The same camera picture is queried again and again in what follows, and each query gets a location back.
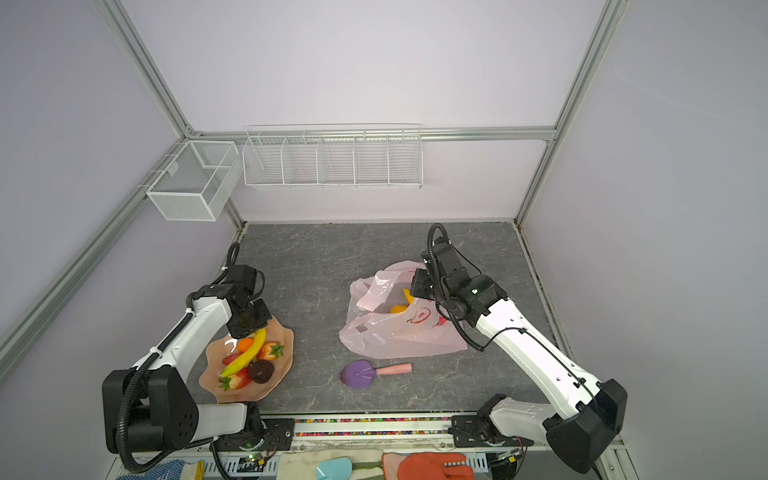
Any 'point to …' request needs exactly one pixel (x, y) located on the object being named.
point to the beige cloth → (304, 465)
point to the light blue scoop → (338, 468)
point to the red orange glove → (424, 466)
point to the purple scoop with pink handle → (360, 374)
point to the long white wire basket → (333, 156)
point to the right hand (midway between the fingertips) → (417, 281)
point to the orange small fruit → (244, 343)
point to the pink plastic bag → (372, 329)
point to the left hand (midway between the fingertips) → (262, 327)
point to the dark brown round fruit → (261, 371)
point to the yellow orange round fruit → (396, 309)
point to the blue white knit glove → (170, 470)
